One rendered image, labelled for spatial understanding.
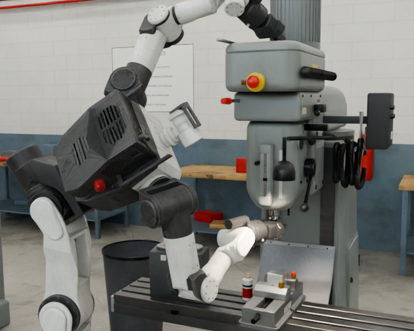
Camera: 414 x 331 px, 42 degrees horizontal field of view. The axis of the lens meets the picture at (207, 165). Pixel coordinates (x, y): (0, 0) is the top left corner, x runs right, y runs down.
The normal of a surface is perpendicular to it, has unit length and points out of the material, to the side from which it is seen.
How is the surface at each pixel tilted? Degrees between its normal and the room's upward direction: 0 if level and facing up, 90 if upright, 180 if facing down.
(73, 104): 90
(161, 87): 90
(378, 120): 90
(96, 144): 74
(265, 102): 90
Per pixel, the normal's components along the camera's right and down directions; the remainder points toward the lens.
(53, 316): -0.19, 0.12
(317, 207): -0.40, 0.12
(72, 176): -0.63, -0.18
